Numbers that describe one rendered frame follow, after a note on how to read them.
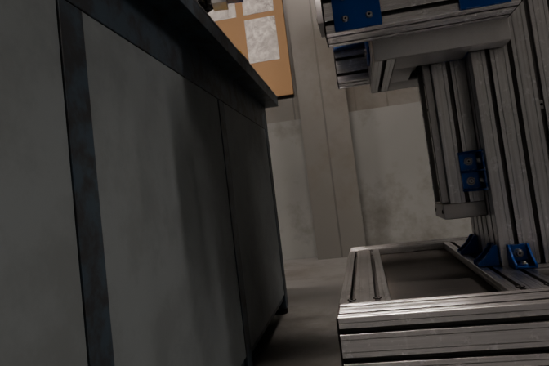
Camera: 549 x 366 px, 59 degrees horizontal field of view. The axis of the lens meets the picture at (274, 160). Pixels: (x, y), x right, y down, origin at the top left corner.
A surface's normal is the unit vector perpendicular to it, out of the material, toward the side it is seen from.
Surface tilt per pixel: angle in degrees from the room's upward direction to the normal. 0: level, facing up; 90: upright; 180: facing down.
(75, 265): 90
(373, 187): 90
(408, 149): 90
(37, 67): 90
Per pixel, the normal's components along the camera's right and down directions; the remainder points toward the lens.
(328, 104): -0.18, -0.05
